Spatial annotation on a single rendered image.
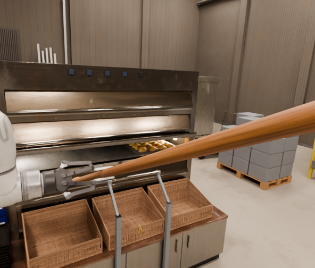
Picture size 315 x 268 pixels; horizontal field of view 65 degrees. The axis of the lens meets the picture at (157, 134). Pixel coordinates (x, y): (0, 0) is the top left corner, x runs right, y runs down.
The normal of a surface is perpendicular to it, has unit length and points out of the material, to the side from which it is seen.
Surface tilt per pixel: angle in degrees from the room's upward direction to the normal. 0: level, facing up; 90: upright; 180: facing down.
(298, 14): 90
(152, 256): 90
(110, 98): 70
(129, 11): 90
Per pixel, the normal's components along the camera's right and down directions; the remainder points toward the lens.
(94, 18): 0.51, 0.23
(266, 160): -0.85, 0.09
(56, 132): 0.48, -0.11
